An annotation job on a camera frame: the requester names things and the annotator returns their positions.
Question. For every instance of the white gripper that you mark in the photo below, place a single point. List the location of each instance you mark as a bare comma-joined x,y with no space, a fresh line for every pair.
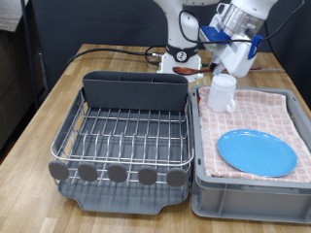
239,58

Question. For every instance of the reddish brown wooden spoon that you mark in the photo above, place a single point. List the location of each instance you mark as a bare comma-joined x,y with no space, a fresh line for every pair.
184,70

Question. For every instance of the blue plate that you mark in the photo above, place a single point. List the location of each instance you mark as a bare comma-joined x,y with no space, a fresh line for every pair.
256,153

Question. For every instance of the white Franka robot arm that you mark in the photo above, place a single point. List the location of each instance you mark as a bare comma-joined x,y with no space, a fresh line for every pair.
181,29

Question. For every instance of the grey dish drying rack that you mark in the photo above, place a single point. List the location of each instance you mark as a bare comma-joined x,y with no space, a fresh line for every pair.
123,202

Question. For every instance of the white plastic mug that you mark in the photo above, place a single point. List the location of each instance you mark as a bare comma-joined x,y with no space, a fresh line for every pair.
222,92

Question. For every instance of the pink checked towel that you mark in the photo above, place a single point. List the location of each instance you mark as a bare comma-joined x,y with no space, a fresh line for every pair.
259,110

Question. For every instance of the dark grey cutlery holder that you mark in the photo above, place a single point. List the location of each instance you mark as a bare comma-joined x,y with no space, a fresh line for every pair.
136,93

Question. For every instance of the black backdrop panel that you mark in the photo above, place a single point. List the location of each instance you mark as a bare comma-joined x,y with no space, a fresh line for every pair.
97,22

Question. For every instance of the grey plastic crate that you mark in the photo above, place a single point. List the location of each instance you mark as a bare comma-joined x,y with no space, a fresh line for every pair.
246,200

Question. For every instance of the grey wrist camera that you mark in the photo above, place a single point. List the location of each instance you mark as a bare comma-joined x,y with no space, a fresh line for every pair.
212,46

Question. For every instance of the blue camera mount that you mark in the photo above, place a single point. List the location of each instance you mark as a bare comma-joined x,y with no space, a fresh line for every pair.
210,33

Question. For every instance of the black metal frame pole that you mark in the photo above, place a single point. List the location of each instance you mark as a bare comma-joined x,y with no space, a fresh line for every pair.
29,48

